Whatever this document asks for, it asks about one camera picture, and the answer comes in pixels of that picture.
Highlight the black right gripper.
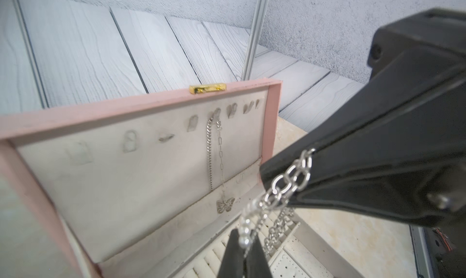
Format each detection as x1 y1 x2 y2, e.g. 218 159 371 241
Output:
367 8 466 78

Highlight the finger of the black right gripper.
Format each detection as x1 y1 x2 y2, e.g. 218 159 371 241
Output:
260 47 466 227

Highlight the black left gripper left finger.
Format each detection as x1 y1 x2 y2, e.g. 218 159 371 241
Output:
217 229 244 278

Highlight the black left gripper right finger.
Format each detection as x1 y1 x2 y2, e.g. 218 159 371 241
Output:
246 238 273 278

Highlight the silver pearl jewelry chain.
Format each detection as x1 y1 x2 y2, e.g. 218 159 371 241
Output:
236 147 316 257

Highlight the pink jewelry box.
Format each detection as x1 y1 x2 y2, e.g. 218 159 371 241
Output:
0 78 365 278

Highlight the silver butterfly necklace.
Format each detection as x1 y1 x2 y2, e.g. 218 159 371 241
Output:
206 108 236 214

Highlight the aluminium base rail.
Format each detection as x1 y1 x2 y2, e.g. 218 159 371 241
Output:
410 226 435 278

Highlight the aluminium frame post right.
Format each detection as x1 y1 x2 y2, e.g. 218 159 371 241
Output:
241 0 269 81

